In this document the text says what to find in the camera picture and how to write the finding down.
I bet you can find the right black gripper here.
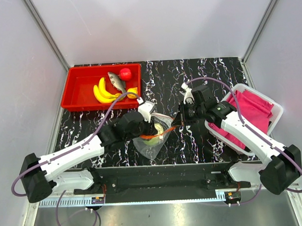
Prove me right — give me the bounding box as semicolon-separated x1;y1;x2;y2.
171;99;206;127

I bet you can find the green fake cabbage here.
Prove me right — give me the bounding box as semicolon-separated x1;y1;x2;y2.
142;123;164;146

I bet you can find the clear zip top bag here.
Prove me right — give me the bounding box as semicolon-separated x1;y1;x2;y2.
133;113;175;161

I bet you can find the yellow orange fake fruit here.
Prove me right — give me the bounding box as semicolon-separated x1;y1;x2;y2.
127;87;138;100

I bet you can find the grey fake fish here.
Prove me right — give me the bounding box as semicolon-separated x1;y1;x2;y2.
108;72;127;93

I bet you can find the yellow fake banana bunch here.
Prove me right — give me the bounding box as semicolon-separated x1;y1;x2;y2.
93;77;121;104

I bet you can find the red fake apple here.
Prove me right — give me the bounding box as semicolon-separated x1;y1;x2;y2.
119;67;132;82

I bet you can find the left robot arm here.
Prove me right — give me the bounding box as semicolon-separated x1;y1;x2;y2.
20;111;157;204

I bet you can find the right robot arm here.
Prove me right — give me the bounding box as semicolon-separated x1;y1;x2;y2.
172;83;302;195

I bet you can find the red plastic bin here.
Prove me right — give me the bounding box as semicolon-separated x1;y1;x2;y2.
61;63;142;112

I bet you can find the pink cloth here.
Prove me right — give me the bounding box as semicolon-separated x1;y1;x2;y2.
209;90;274;150

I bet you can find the white plastic basket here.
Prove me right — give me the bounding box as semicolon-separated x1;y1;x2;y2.
205;83;283;156

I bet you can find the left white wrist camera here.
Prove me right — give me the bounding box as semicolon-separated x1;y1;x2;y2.
138;100;156;123

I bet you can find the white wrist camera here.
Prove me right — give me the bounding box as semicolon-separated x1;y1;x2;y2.
180;82;194;105
138;100;156;123

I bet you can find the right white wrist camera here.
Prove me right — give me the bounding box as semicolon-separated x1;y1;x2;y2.
180;82;194;105

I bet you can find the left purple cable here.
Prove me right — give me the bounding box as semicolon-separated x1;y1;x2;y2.
7;91;149;226

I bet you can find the purple cable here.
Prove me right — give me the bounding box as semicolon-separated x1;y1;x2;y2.
7;91;149;226
184;72;302;207

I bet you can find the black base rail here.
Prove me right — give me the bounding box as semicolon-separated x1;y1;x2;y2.
74;162;251;195

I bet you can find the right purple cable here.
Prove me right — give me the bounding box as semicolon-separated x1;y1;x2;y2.
184;72;302;207

